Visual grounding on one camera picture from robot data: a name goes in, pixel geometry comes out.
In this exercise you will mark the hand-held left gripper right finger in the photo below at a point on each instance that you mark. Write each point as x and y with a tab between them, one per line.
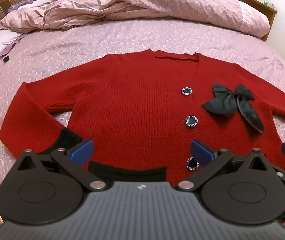
201	152

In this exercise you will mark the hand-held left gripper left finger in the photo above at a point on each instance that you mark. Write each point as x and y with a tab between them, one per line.
82	152

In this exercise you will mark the red knit cardigan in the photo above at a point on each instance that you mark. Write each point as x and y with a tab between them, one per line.
132	105

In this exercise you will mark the pink floral bedsheet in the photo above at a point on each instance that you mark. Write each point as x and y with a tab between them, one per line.
57	45

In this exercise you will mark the small black object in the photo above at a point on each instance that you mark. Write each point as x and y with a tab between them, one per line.
6	59

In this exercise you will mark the pink floral duvet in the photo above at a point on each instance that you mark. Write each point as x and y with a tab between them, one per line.
157	2

